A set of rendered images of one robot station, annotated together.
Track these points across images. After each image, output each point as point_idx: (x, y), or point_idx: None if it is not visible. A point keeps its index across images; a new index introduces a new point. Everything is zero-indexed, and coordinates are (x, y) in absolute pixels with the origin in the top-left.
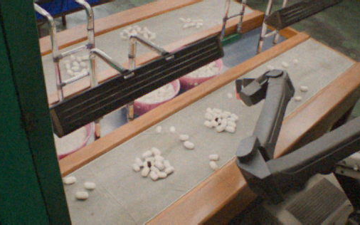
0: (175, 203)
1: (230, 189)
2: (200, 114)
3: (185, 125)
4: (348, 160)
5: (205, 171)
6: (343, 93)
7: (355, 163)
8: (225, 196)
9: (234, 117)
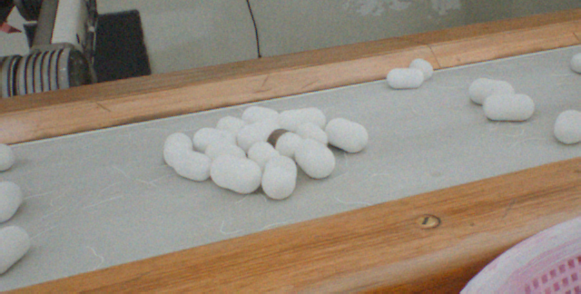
0: (571, 35)
1: (408, 37)
2: (340, 192)
3: (478, 155)
4: (81, 29)
5: (450, 74)
6: None
7: (83, 23)
8: (431, 32)
9: (188, 139)
